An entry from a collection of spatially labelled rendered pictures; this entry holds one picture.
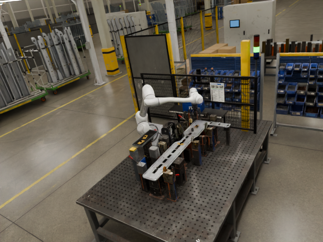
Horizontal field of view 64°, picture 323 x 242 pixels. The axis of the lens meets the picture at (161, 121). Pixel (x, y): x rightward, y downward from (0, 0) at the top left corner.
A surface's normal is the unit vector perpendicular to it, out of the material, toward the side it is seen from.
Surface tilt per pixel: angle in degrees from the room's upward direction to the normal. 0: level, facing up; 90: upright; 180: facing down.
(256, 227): 0
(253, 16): 90
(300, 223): 0
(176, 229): 0
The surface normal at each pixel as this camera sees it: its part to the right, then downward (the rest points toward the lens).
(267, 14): -0.53, 0.44
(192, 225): -0.14, -0.89
